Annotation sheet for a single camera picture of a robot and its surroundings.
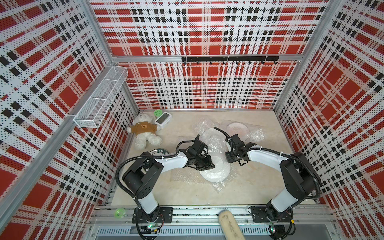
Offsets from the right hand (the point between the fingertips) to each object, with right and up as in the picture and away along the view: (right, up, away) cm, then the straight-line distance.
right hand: (231, 156), depth 92 cm
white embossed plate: (-10, +10, +5) cm, 15 cm away
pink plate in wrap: (+8, +17, +16) cm, 25 cm away
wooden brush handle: (-6, -27, -25) cm, 37 cm away
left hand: (-11, -4, -7) cm, 13 cm away
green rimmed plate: (-9, -8, -7) cm, 14 cm away
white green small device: (-47, +24, +19) cm, 56 cm away
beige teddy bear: (-57, +16, +7) cm, 60 cm away
